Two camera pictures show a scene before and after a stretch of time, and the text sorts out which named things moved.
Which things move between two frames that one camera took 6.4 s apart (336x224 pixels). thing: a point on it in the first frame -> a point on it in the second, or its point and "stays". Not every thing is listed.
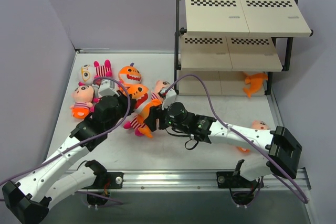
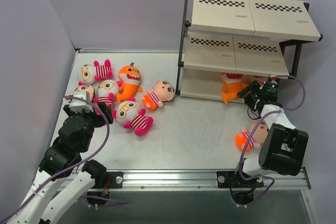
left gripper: x=125 y=100 -> x=102 y=115
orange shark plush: x=144 y=102 -> x=233 y=83
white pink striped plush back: x=90 y=72 stays
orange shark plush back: x=129 y=75 stays
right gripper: x=153 y=117 -> x=252 y=91
